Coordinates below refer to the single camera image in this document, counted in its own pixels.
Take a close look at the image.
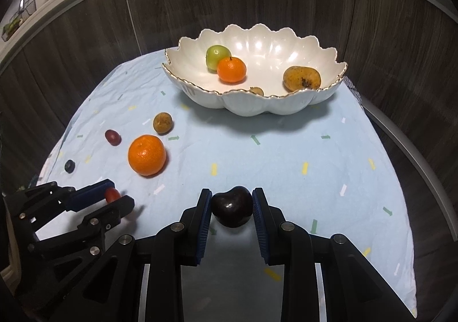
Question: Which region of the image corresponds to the orange mandarin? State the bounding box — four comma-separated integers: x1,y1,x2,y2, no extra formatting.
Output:
128,134,167,177
217,57,247,84

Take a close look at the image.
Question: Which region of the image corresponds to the wire sink rack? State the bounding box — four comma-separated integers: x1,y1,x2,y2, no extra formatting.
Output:
1,0,38,42

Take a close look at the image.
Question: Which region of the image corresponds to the yellow mango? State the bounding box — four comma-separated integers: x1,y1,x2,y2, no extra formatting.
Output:
283,65,321,91

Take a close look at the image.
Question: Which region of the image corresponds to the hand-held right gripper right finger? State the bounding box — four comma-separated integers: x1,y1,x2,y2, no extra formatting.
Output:
252,187,406,322

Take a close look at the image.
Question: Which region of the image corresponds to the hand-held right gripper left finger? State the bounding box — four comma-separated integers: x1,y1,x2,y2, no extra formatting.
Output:
68,189,213,322

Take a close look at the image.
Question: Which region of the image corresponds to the light blue patterned tablecloth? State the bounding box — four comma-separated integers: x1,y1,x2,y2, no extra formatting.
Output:
36,48,418,319

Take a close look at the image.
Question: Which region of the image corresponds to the grey metal table frame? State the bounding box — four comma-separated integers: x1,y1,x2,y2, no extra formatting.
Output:
361,97,458,237

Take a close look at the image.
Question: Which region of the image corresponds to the white scalloped bowl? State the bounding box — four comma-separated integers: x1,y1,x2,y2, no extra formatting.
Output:
162,23,348,117

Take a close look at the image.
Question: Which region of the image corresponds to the dark purple plum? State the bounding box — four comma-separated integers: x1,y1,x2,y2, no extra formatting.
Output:
211,186,253,228

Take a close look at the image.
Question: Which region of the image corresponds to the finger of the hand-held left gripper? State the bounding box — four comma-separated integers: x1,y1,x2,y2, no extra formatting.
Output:
54,181,117,213
77,196,136,237

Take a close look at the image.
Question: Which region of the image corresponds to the green apple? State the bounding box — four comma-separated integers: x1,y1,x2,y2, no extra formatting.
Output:
205,45,231,73

